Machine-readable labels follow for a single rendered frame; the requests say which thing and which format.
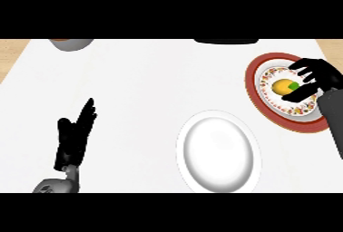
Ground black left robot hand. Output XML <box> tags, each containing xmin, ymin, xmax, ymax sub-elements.
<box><xmin>53</xmin><ymin>97</ymin><xmax>99</xmax><ymax>172</ymax></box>

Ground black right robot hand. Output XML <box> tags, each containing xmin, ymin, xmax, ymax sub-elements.
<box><xmin>280</xmin><ymin>58</ymin><xmax>343</xmax><ymax>103</ymax></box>

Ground yellow lemon with green patch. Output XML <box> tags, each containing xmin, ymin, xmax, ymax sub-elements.
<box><xmin>270</xmin><ymin>78</ymin><xmax>301</xmax><ymax>96</ymax></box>

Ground red-rimmed floral plate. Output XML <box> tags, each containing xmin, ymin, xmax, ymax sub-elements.
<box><xmin>243</xmin><ymin>52</ymin><xmax>332</xmax><ymax>134</ymax></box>

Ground plain white plate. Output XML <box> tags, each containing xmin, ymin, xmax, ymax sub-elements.
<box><xmin>175</xmin><ymin>110</ymin><xmax>264</xmax><ymax>194</ymax></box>

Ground black appliance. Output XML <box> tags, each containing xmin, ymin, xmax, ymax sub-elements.
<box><xmin>192</xmin><ymin>39</ymin><xmax>260</xmax><ymax>45</ymax></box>

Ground grey bowl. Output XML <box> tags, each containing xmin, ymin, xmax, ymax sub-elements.
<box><xmin>48</xmin><ymin>39</ymin><xmax>94</xmax><ymax>53</ymax></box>

